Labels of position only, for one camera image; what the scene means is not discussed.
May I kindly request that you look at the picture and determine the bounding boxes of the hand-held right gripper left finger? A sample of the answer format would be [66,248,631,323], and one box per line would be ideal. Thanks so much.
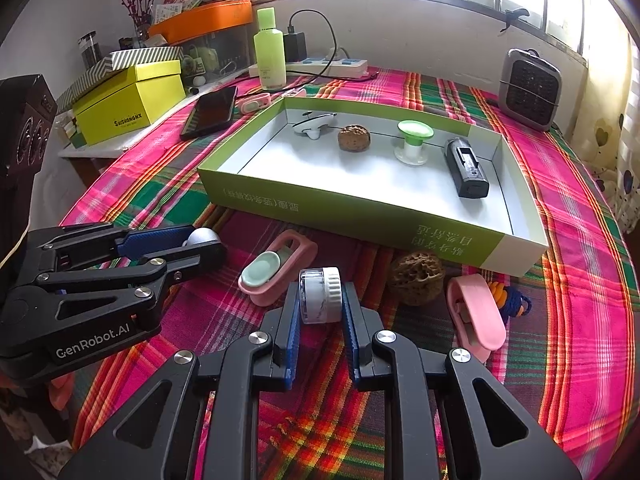
[57,282,303,480]

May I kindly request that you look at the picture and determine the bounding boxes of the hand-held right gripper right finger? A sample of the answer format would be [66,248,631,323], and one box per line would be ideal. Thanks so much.
[340,280,583,480]

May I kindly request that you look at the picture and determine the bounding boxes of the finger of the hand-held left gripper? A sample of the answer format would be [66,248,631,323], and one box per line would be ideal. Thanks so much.
[27,223,196,271]
[30,242,228,333]

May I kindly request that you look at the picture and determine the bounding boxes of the white mushroom-shaped plug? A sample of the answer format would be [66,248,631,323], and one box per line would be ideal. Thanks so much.
[182,227,221,248]

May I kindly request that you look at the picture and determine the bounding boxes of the white lidded clear jar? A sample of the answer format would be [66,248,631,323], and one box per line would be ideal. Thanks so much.
[298,266,343,325]

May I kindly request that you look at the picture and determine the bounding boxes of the pink clip with mint pad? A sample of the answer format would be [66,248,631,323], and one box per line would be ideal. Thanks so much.
[238,230,319,306]

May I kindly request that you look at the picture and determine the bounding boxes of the brown walnut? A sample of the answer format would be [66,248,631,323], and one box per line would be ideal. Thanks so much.
[338,124,372,152]
[389,251,447,306]

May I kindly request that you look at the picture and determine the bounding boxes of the plain pink clip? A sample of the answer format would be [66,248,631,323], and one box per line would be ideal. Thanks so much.
[446,275,507,363]

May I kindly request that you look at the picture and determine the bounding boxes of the green and white cardboard box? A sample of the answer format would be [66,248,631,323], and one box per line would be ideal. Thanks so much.
[197,97,548,277]

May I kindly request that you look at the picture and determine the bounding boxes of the blue and orange rope knot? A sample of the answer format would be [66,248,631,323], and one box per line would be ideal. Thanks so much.
[487,280,532,320]

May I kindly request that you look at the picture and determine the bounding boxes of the black round disc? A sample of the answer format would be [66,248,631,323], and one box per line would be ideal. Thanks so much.
[291,111,338,140]

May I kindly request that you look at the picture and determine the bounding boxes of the green and white suction knob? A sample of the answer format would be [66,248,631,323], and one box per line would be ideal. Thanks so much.
[394,120,434,167]

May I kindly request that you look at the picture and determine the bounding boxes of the black rectangular device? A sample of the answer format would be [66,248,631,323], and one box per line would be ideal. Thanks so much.
[444,136,490,199]

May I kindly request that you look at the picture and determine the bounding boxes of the person's left hand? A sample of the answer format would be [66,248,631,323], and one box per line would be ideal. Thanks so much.
[49,372,76,408]

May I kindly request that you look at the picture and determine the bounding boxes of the yellow cardboard box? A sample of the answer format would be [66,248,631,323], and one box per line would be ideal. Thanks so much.
[72,60,187,146]

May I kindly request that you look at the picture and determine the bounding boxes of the black smartphone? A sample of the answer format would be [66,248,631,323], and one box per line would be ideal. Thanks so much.
[180,85,238,141]

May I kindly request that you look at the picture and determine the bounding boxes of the pink wristband device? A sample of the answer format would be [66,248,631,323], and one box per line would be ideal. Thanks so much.
[236,92,272,115]

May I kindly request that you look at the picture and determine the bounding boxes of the dark speaker box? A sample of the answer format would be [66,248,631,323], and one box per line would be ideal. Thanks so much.
[0,74,57,196]

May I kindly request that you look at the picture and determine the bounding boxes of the striped gift box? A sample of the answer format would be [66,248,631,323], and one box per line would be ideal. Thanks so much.
[56,46,185,111]

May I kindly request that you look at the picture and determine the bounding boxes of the glass tank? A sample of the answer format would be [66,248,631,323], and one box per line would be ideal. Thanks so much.
[172,25,253,93]

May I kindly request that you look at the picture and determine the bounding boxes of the dark glass jar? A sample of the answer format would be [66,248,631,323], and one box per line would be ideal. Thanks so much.
[77,32,103,68]

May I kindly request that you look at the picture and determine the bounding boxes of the green plastic bottle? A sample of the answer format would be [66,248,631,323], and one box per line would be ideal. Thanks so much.
[253,7,287,88]

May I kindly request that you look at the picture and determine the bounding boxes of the plaid tablecloth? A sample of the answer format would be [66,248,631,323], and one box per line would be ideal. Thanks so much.
[60,65,636,480]

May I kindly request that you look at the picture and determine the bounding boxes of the orange box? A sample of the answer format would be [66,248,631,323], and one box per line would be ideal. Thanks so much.
[148,0,253,45]

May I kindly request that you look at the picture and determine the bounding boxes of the black charger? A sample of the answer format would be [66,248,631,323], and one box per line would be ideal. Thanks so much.
[283,30,308,63]

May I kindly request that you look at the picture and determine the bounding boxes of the white power strip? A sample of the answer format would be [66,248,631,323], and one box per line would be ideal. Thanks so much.
[248,55,369,80]

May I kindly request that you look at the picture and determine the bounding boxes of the grey space heater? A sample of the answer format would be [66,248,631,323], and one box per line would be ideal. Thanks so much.
[498,47,562,132]

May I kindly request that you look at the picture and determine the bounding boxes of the heart-print curtain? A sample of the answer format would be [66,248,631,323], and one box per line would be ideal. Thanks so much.
[585,35,640,233]

